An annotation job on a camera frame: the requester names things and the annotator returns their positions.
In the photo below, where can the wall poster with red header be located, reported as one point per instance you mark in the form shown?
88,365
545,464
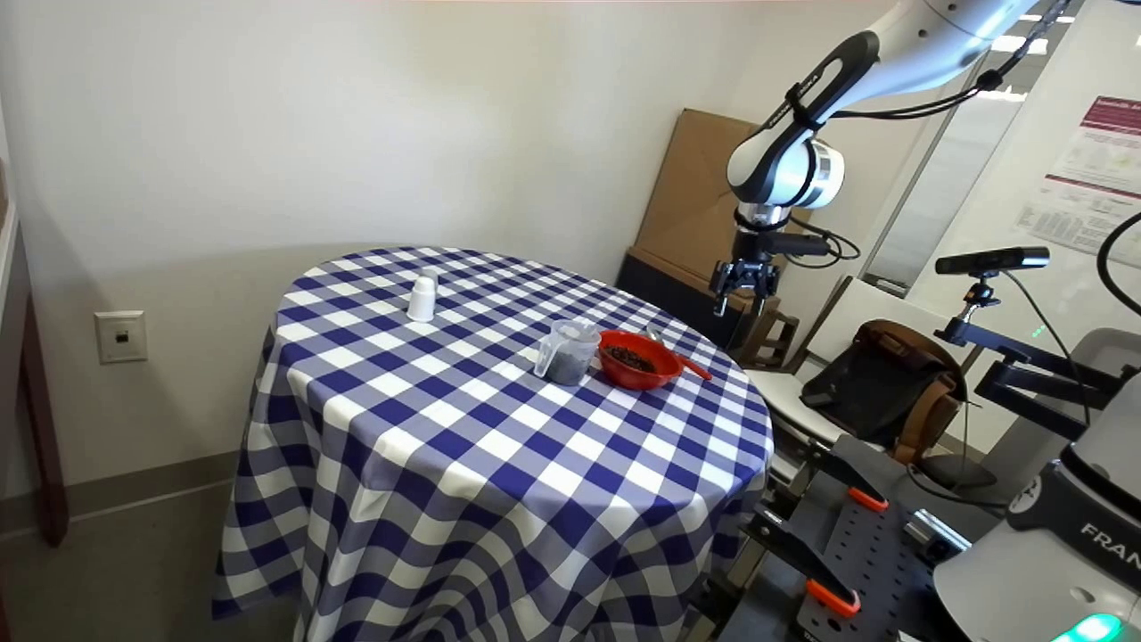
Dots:
1090,181

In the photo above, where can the tall glass panel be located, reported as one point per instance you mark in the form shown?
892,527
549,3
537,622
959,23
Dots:
938,181

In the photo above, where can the reddish brown wooden frame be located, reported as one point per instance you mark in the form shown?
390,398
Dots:
41,452

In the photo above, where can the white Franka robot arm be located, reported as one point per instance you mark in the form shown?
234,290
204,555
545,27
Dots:
938,47

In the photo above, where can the black box under cardboard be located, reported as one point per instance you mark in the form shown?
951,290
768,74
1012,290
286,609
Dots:
664,305

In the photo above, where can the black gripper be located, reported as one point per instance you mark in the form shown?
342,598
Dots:
752,256

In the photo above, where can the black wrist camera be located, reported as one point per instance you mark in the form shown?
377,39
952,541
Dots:
801,244

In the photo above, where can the brown cardboard box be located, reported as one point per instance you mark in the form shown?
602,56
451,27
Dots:
681,189

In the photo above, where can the blue white checkered tablecloth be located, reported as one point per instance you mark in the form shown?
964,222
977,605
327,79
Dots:
476,477

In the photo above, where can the orange bowl with dark contents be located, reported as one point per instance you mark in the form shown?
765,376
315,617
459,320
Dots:
638,362

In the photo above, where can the black camera bar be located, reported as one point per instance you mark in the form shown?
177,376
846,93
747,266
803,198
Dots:
993,258

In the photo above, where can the white wall outlet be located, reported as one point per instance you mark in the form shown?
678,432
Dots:
119,337

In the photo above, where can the small white bottle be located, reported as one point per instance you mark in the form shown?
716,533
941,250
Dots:
422,296

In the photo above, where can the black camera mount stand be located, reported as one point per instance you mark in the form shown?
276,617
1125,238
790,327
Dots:
1046,388

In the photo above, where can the clear plastic cup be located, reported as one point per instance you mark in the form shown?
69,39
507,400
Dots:
567,354

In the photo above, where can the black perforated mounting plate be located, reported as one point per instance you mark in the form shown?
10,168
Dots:
873,557

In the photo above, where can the white Franka robot base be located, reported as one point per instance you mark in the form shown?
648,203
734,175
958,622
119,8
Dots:
1020,583

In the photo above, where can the white curved panel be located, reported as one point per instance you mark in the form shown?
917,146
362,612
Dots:
790,403

